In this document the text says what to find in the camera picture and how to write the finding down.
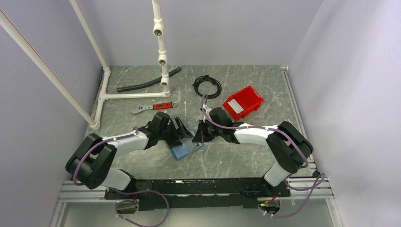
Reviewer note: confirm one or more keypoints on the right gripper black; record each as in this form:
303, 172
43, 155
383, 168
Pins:
201, 135

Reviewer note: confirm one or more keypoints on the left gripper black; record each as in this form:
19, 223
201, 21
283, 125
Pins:
181, 132

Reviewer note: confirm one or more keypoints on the blue card holder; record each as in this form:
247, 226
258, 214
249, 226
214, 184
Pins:
186, 148

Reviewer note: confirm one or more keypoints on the red plastic bin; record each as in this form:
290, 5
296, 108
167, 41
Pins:
248, 98

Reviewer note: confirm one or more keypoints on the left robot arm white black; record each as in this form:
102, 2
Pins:
91, 163

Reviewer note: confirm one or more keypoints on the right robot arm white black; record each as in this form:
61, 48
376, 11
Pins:
289, 147

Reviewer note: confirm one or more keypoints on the white cards in bin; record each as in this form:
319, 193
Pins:
235, 106

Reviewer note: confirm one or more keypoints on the red handled adjustable wrench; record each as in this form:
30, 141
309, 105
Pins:
159, 106

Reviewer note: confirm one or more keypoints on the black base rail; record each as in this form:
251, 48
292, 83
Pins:
199, 193

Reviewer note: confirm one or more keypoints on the white PVC pipe frame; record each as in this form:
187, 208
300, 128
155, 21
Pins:
94, 123

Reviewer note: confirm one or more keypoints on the aluminium rail right side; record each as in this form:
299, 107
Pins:
323, 191

